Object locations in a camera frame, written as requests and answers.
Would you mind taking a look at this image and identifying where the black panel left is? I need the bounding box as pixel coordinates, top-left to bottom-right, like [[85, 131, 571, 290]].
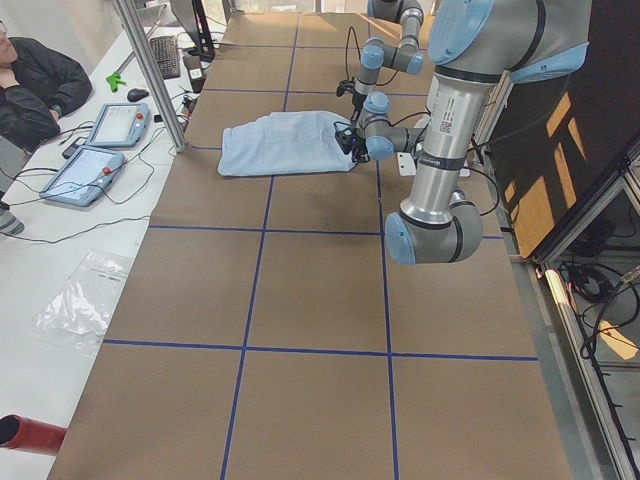
[[488, 1, 639, 257]]

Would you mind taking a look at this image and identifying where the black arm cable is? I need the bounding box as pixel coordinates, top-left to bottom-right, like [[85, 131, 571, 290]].
[[343, 25, 401, 87]]

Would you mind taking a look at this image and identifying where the black computer mouse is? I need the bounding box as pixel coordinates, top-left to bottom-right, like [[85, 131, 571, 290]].
[[126, 88, 150, 103]]

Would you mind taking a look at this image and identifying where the aluminium frame post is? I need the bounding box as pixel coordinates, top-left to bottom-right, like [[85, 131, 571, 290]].
[[113, 0, 187, 153]]

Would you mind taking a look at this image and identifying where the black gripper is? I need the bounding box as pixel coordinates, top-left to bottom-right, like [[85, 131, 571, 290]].
[[336, 77, 365, 115], [333, 121, 370, 163]]

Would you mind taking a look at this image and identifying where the teach pendant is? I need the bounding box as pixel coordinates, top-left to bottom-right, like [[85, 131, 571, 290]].
[[39, 146, 125, 207], [85, 102, 150, 149]]

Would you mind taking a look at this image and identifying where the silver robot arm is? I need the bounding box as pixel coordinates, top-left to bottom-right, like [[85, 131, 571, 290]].
[[336, 0, 424, 122], [335, 0, 591, 264]]

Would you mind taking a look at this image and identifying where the near teach pendant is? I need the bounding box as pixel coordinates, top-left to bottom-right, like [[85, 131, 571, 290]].
[[39, 146, 125, 207]]

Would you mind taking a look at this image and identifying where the clear plastic bag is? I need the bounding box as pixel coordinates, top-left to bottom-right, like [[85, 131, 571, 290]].
[[31, 250, 134, 358]]

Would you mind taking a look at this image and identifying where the brown cardboard box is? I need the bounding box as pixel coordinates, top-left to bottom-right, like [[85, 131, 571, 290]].
[[182, 54, 206, 93]]

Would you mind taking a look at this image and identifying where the black keyboard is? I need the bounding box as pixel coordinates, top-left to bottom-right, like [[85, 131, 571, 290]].
[[149, 35, 180, 79]]

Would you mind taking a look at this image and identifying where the red cylinder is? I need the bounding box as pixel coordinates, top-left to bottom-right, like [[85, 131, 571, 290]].
[[1, 414, 67, 456]]

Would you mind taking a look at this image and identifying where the light blue button-up shirt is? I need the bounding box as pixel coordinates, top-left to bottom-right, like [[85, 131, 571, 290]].
[[218, 111, 355, 177]]

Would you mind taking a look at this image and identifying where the green plastic tool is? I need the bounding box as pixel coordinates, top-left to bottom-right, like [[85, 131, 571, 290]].
[[106, 71, 126, 93]]

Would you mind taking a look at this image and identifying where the seated person in black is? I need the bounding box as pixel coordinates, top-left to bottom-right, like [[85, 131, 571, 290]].
[[0, 19, 94, 236]]

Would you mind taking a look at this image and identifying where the far teach pendant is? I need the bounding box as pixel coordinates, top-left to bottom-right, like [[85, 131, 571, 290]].
[[85, 102, 150, 149]]

